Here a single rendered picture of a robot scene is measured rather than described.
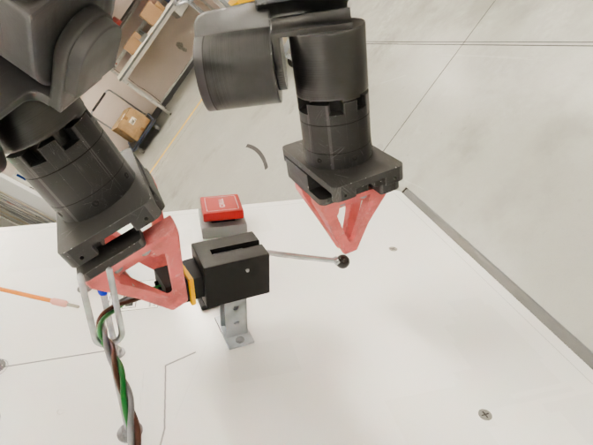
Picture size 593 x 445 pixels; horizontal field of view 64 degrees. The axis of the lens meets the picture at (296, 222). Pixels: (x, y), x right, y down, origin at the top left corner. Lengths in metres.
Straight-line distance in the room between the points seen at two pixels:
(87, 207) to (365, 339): 0.26
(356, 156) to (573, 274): 1.26
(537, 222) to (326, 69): 1.42
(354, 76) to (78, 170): 0.20
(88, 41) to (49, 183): 0.11
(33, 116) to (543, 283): 1.47
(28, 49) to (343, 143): 0.22
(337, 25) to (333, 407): 0.28
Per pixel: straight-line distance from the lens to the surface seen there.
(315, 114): 0.37
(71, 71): 0.26
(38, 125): 0.31
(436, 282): 0.54
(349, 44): 0.35
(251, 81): 0.36
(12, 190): 1.28
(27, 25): 0.23
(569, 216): 1.69
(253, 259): 0.39
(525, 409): 0.43
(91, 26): 0.25
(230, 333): 0.44
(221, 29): 0.38
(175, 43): 8.43
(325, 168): 0.38
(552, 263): 1.63
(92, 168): 0.32
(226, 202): 0.60
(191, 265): 0.40
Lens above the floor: 1.32
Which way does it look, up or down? 29 degrees down
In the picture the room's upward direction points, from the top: 56 degrees counter-clockwise
